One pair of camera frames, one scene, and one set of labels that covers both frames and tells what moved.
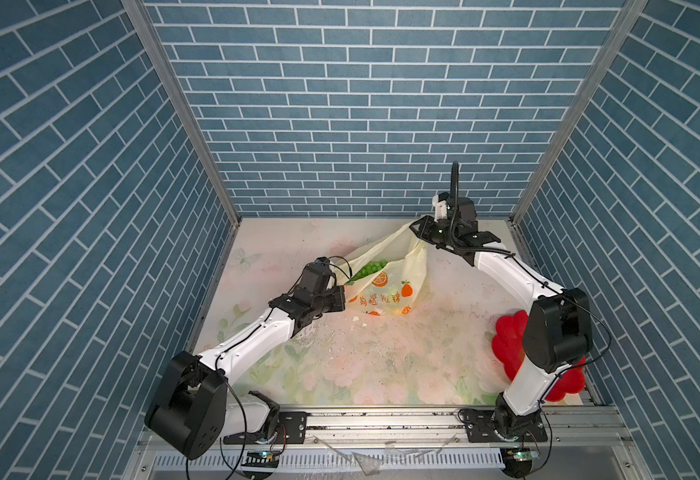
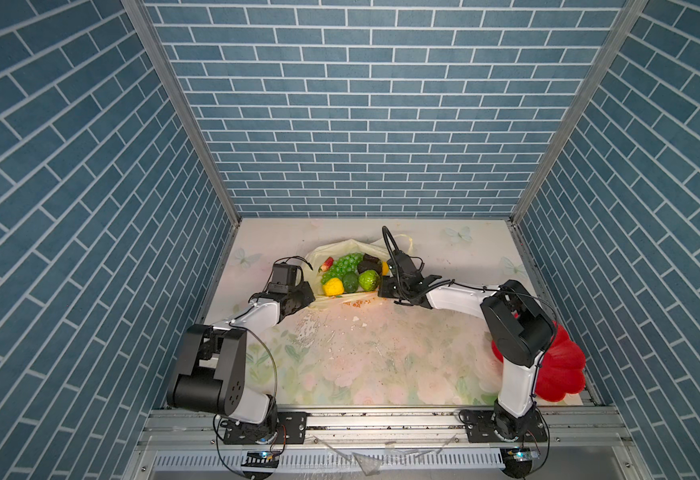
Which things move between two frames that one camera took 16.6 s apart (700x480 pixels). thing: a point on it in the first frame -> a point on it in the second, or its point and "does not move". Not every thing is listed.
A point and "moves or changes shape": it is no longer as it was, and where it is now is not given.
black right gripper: [426, 224] -> [383, 290]
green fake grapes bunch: [370, 267] -> [342, 265]
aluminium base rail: [581, 442] does not move
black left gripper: [339, 295] -> [307, 296]
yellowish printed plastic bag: [393, 290] moves or changes shape
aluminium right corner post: [626, 20] does not move
